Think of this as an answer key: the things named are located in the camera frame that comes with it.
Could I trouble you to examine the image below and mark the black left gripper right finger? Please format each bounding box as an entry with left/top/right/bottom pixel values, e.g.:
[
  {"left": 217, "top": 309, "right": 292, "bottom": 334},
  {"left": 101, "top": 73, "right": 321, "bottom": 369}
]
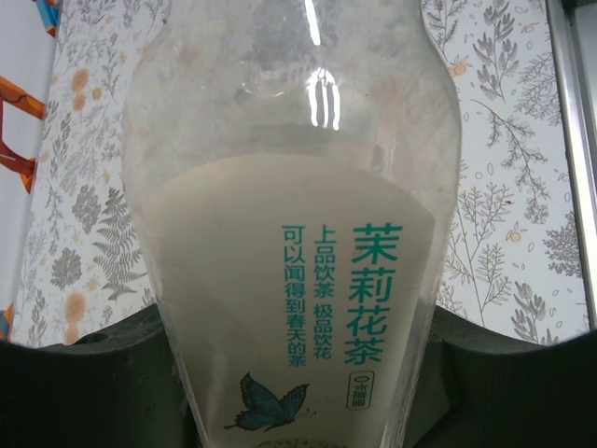
[{"left": 398, "top": 305, "right": 597, "bottom": 448}]

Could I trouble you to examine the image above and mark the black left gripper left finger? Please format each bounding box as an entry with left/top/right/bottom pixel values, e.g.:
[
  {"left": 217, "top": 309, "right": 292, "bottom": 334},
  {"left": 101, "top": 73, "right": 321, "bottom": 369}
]
[{"left": 0, "top": 302, "right": 201, "bottom": 448}]

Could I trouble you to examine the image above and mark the floral printed table cover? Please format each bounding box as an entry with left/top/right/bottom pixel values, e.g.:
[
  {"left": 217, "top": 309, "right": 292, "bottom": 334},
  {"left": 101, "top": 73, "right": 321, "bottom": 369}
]
[{"left": 11, "top": 0, "right": 589, "bottom": 349}]

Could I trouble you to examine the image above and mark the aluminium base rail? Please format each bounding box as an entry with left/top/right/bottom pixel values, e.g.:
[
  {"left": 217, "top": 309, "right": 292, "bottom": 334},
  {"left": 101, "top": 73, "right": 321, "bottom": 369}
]
[{"left": 546, "top": 0, "right": 597, "bottom": 304}]

